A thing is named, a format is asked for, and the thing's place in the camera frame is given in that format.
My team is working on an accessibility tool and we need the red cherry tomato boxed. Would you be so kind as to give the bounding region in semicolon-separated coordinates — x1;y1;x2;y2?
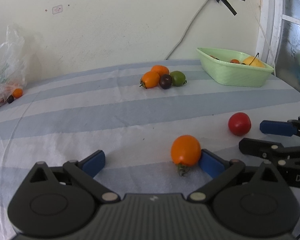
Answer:
228;112;251;137

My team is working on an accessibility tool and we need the striped blue white cloth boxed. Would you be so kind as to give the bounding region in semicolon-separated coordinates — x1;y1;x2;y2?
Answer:
0;60;300;239

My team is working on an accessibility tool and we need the large yellow fruit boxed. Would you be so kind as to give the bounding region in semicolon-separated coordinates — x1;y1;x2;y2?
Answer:
242;56;264;68

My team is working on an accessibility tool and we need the small orange tomato in basket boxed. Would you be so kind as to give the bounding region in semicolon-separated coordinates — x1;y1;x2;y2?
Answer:
230;59;240;64

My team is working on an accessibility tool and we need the light green plastic basket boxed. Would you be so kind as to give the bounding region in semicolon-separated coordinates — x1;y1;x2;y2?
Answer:
196;48;274;87

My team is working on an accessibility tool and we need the green tomato back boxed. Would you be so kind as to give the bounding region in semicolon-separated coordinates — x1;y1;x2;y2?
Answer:
170;70;187;87

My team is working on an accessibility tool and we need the dark tomato by bag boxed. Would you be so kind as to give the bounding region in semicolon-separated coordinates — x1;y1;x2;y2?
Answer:
7;95;14;104

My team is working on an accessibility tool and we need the orange tomato by bag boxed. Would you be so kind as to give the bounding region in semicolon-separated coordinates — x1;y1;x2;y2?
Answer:
12;88;23;99

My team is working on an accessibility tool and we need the dark purple tomato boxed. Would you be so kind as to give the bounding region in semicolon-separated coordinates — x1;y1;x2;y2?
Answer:
159;74;172;89

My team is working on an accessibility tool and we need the orange tomato back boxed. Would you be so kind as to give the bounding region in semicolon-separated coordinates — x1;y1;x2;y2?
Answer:
151;65;170;76

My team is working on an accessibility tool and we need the clear plastic bag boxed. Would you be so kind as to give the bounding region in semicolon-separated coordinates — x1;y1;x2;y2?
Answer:
0;24;30;107

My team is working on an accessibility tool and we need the white window frame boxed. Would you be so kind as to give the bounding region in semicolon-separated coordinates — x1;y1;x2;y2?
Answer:
256;0;300;64

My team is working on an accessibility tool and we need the white power cable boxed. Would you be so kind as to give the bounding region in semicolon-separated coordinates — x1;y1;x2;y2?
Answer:
237;0;277;77

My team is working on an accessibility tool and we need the grey wall cable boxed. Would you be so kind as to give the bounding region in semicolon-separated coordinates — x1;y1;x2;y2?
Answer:
163;0;216;61

